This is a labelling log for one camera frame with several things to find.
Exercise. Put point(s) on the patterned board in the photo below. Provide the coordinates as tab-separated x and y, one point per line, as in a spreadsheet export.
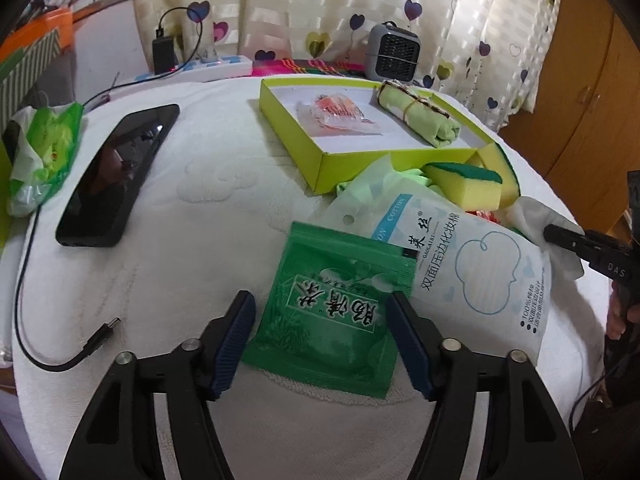
30	70

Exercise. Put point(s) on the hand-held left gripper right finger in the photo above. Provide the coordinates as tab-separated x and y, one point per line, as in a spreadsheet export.
407	340

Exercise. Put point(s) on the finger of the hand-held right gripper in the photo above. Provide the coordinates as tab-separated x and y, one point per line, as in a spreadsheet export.
567	237

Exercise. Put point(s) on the white cotton pad bag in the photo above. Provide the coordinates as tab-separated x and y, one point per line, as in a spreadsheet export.
490	280

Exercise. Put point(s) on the yellow-green cardboard box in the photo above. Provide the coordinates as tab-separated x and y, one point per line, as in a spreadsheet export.
350	170

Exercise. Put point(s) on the wooden window sill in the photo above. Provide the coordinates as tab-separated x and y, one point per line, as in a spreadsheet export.
105	7

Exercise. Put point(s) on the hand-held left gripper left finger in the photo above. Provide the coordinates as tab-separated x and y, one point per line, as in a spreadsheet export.
235	340

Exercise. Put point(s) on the white and blue power strip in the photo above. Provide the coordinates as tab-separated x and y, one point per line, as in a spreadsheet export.
220	67

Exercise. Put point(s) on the orange box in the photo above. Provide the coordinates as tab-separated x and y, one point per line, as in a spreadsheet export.
45	27

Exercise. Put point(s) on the orange clear plastic packet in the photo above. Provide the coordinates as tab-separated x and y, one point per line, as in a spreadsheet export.
335	110

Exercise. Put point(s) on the grey mini heater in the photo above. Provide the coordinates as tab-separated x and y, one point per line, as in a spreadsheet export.
395	55

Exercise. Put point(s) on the red patterned cloth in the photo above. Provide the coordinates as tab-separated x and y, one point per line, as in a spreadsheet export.
482	215

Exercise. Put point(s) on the person's right hand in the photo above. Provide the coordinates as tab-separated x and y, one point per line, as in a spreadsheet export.
620	312

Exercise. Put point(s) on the green tissue pack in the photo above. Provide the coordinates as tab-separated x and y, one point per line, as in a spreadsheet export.
47	145

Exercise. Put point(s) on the colourful plaid cloth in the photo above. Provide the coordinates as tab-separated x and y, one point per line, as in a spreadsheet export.
310	67

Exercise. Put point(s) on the light green plastic bag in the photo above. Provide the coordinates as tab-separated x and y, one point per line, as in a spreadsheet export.
400	175

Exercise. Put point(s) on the yellow and green sponge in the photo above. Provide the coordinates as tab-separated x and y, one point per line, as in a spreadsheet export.
507	175
465	190

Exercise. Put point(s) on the wooden cabinet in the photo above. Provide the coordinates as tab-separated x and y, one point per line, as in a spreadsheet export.
575	110

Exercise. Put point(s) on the cream heart print curtain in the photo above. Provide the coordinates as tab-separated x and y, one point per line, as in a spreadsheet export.
300	0

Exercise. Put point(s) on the green tea sachet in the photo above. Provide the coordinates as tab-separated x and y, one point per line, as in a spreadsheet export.
325	320

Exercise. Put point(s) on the black power adapter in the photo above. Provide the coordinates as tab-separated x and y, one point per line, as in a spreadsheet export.
163	55

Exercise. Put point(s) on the rolled green towel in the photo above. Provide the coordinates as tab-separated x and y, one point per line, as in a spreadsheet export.
425	120

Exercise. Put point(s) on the white cloth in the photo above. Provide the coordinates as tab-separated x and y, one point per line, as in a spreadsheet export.
530	215

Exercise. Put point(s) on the black smartphone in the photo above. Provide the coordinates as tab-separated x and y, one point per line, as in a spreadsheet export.
115	180

